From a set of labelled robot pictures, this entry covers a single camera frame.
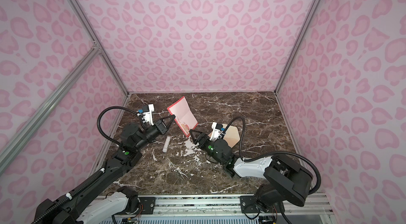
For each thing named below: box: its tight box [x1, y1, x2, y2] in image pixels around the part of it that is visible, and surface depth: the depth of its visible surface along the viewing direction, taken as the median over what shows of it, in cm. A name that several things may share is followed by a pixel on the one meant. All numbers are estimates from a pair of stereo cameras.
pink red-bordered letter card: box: [167, 95, 199, 138], surface depth 77 cm
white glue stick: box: [162, 135, 171, 153], surface depth 94 cm
